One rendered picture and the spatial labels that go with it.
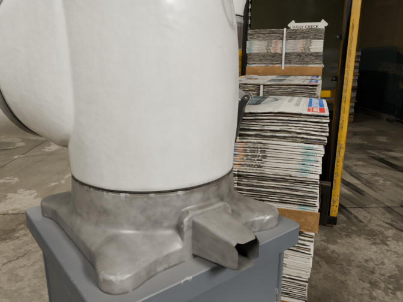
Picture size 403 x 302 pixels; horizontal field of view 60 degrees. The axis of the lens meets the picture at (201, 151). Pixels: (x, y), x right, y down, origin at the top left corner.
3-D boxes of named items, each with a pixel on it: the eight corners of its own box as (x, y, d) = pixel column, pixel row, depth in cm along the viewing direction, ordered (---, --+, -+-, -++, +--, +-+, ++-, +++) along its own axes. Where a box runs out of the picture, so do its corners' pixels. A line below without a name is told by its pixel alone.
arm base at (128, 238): (137, 338, 20) (131, 253, 19) (38, 210, 37) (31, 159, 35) (320, 239, 31) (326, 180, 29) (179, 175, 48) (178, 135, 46)
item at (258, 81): (214, 84, 128) (214, 81, 128) (234, 79, 154) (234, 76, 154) (319, 87, 116) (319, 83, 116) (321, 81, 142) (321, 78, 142)
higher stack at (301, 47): (238, 256, 208) (246, 29, 174) (247, 232, 235) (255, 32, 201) (305, 268, 196) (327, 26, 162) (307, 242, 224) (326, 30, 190)
